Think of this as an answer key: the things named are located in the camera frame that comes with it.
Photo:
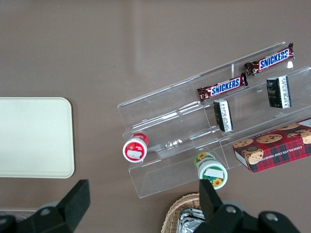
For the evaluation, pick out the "beige plastic serving tray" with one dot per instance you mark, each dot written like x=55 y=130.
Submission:
x=34 y=136

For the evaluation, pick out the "red plaid cookie box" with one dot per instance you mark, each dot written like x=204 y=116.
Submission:
x=274 y=150

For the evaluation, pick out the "small black snack box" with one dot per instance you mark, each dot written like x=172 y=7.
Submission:
x=277 y=92
x=223 y=116

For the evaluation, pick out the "green sunflower yogurt cup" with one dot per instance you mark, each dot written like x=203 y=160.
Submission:
x=211 y=172

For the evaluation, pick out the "clear acrylic stepped shelf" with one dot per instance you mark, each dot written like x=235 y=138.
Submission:
x=255 y=114
x=158 y=114

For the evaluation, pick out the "red lidded yogurt cup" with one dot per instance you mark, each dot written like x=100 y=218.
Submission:
x=134 y=150

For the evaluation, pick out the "Snickers chocolate bar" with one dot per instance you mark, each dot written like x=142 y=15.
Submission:
x=224 y=87
x=272 y=60

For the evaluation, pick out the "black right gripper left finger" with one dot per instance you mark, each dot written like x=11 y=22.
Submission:
x=70 y=206

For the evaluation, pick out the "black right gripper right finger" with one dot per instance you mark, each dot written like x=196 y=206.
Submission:
x=216 y=213

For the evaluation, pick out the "light wicker basket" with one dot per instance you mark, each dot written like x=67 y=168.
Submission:
x=173 y=213

